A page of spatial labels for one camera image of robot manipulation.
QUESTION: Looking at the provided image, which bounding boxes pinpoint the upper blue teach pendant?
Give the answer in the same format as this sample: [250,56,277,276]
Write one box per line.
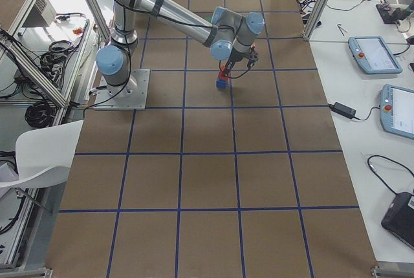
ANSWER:
[348,36,402,74]

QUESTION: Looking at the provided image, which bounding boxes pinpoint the lower blue teach pendant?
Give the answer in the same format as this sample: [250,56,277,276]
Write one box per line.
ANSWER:
[380,84,413,139]

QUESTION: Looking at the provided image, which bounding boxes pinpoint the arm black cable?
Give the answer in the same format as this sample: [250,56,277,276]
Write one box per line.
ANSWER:
[226,59,255,79]

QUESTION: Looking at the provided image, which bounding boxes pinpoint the red block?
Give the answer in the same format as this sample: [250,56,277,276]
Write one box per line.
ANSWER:
[218,65,230,81]

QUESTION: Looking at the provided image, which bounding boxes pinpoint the blue block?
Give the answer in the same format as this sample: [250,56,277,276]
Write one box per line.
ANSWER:
[216,78,228,90]

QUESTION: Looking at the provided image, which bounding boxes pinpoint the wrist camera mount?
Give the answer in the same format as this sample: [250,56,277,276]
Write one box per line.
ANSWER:
[246,43,259,69]

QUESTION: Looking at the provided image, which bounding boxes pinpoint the black laptop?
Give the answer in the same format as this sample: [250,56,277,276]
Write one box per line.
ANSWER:
[381,192,413,249]

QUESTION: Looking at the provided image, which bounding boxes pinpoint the aluminium frame rail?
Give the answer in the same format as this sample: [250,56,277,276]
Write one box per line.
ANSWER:
[1,28,69,107]

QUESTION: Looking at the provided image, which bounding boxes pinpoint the aluminium frame post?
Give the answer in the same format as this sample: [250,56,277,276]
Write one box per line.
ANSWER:
[85,0,111,44]
[302,0,340,42]

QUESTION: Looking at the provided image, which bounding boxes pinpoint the white plastic chair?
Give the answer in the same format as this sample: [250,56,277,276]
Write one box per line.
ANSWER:
[1,120,83,188]

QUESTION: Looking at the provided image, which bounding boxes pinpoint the black cable on desk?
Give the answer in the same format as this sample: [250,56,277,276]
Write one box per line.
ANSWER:
[366,154,414,197]

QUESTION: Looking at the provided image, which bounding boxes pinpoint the right aluminium frame post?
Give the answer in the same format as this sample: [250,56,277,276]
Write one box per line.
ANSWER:
[302,0,340,42]

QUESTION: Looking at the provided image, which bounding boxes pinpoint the black power brick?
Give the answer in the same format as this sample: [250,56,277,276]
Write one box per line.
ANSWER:
[329,102,356,119]

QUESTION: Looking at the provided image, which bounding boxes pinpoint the coiled black cable bundle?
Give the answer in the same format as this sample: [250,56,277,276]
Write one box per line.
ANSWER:
[25,100,58,129]

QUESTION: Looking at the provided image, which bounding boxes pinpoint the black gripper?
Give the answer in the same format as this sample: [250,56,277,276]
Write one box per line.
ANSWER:
[221,48,251,77]

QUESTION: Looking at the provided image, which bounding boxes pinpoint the left aluminium frame post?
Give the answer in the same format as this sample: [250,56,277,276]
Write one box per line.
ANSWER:
[85,0,111,44]

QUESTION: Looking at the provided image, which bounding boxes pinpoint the blue teach pendant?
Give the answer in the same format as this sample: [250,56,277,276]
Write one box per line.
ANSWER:
[348,36,402,74]
[380,84,413,139]

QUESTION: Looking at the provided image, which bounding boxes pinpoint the grey control box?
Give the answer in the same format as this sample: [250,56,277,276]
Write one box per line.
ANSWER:
[22,0,57,28]

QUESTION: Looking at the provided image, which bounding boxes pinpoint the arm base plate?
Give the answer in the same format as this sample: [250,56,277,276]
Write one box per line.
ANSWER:
[93,69,151,111]

